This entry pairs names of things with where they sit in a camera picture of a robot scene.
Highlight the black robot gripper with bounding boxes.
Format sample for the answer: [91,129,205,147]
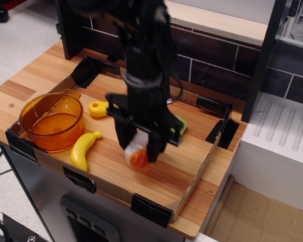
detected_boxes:
[105,84,184,163]

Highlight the salmon sushi toy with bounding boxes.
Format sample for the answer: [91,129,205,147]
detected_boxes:
[125,130,149,168]

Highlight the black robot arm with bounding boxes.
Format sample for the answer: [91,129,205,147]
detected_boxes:
[65,1,183,162]

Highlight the orange transparent plastic pot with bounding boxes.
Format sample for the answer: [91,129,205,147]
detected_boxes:
[19,89,84,152]

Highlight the green toy pear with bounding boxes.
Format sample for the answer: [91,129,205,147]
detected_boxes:
[174,114,188,135]

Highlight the yellow toy banana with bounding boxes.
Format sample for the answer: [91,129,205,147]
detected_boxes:
[70,131,102,171]

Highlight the grey toy oven front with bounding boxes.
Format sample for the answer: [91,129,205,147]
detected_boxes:
[60,196,121,241]

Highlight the white toy sink drainboard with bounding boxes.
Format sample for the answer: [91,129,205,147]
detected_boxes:
[232,93,303,210]

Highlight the black caster wheel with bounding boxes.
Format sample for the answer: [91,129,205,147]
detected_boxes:
[0,6,9,23]

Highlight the yellow handled toy knife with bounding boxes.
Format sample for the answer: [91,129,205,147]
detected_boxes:
[88,98,173,118]

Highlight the dark grey shelf post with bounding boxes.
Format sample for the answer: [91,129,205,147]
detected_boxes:
[241,1,286,123]

